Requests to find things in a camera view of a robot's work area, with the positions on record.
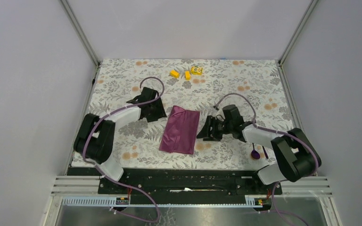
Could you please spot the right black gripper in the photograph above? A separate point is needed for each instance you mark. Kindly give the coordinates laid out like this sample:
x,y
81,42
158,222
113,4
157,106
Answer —
x,y
205,133

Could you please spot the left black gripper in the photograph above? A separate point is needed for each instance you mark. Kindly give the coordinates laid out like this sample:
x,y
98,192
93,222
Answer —
x,y
160,112

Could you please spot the purple cloth napkin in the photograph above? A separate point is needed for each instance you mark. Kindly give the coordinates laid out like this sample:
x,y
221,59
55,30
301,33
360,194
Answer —
x,y
180,132

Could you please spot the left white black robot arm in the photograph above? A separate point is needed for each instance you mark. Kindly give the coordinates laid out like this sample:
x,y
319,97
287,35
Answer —
x,y
95,138

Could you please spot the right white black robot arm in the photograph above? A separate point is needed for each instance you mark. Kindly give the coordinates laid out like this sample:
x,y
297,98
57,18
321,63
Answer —
x,y
295,156

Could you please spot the yellow block left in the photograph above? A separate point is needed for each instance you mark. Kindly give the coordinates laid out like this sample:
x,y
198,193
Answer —
x,y
174,74

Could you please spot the purple plastic spoon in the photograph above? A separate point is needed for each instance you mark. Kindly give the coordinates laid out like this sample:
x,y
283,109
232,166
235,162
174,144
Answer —
x,y
254,153

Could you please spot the yellow block middle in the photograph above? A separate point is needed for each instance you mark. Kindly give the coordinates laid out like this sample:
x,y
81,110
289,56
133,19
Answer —
x,y
187,75

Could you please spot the yellow patterned block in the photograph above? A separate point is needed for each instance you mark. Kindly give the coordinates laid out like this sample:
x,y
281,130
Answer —
x,y
196,70

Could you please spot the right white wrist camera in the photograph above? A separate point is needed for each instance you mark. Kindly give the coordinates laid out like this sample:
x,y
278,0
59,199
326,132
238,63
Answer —
x,y
218,110

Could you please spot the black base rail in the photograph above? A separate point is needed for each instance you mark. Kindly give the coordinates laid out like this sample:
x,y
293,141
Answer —
x,y
186,186

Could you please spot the left aluminium frame post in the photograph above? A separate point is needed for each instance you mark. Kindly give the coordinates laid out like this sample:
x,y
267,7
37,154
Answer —
x,y
79,32

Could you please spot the aluminium frame post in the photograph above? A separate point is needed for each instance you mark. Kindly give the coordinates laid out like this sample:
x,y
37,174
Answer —
x,y
311,7
79,32

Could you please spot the right aluminium frame post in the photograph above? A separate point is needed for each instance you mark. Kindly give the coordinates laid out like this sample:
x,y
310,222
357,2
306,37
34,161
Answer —
x,y
311,7

